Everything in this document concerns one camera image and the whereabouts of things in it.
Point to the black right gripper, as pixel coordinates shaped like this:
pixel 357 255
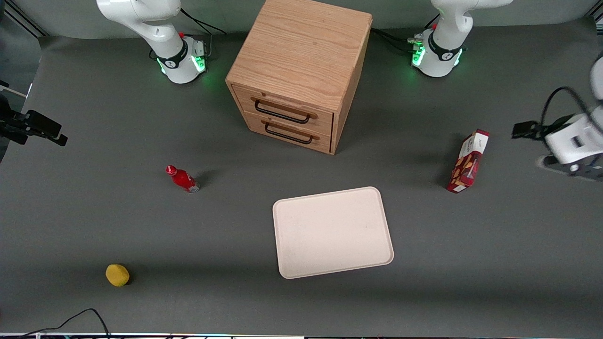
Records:
pixel 14 123

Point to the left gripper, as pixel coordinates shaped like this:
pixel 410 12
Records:
pixel 538 130

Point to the red cookie box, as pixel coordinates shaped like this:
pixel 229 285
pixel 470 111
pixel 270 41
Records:
pixel 467 162

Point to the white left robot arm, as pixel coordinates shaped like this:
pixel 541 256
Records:
pixel 443 42

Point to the beige plastic tray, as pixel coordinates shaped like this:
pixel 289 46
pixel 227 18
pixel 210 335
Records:
pixel 332 233

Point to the red soda bottle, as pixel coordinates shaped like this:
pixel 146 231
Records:
pixel 183 179

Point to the wooden drawer front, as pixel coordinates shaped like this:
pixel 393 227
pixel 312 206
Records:
pixel 287 106
pixel 294 139

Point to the oak wooden drawer cabinet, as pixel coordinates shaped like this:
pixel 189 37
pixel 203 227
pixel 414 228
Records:
pixel 301 52

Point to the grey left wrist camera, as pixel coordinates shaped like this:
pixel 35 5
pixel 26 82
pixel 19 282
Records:
pixel 582 170

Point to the aluminium frame rail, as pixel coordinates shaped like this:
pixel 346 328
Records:
pixel 23 19

